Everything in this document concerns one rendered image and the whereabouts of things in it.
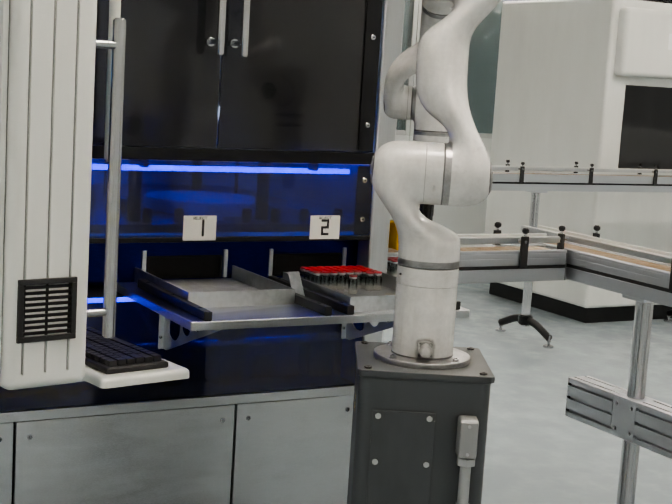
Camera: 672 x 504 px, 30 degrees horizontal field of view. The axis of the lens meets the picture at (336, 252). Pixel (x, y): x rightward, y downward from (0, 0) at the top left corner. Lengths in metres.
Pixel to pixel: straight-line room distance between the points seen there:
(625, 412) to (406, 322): 1.36
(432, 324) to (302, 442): 0.94
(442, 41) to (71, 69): 0.69
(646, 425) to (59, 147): 1.94
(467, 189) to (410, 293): 0.23
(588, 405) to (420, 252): 1.50
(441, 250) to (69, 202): 0.70
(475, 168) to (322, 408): 1.08
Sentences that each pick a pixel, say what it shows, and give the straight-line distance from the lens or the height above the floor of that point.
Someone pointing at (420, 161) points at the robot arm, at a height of 1.25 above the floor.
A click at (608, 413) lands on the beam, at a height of 0.48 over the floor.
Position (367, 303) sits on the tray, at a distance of 2.81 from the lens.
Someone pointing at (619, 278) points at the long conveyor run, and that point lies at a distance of 3.61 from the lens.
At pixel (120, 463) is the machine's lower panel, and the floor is 0.46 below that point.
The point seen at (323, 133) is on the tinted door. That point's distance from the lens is 3.14.
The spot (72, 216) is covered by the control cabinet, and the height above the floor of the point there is 1.12.
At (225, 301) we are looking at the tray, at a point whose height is 0.89.
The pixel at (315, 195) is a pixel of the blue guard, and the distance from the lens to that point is 3.14.
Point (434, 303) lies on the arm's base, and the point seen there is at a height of 0.98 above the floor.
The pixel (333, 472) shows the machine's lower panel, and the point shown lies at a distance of 3.33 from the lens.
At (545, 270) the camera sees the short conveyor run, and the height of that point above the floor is 0.87.
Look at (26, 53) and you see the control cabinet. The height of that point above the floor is 1.40.
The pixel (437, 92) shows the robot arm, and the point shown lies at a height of 1.38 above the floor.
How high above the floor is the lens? 1.40
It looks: 8 degrees down
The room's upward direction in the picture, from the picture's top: 4 degrees clockwise
